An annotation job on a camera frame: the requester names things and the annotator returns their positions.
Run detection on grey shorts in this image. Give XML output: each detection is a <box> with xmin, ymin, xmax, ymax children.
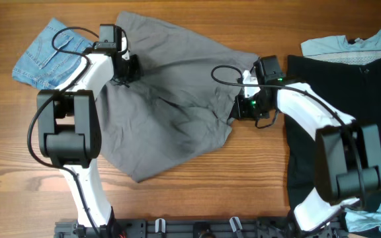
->
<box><xmin>96</xmin><ymin>11</ymin><xmax>257</xmax><ymax>182</ymax></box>

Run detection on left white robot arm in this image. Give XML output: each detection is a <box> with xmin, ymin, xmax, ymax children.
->
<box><xmin>31</xmin><ymin>39</ymin><xmax>140</xmax><ymax>237</ymax></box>

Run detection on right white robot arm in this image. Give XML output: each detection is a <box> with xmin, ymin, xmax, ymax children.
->
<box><xmin>236</xmin><ymin>71</ymin><xmax>381</xmax><ymax>235</ymax></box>

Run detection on folded blue denim shorts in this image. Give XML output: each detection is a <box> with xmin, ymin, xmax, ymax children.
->
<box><xmin>12</xmin><ymin>19</ymin><xmax>93</xmax><ymax>89</ymax></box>

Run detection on black shorts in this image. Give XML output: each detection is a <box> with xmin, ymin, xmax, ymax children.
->
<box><xmin>284</xmin><ymin>55</ymin><xmax>381</xmax><ymax>212</ymax></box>

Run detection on light blue shirt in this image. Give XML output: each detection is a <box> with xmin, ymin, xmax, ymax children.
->
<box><xmin>300</xmin><ymin>29</ymin><xmax>381</xmax><ymax>65</ymax></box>

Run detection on black mounting rail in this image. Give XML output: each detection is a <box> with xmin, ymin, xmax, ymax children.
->
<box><xmin>54</xmin><ymin>217</ymin><xmax>349</xmax><ymax>238</ymax></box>

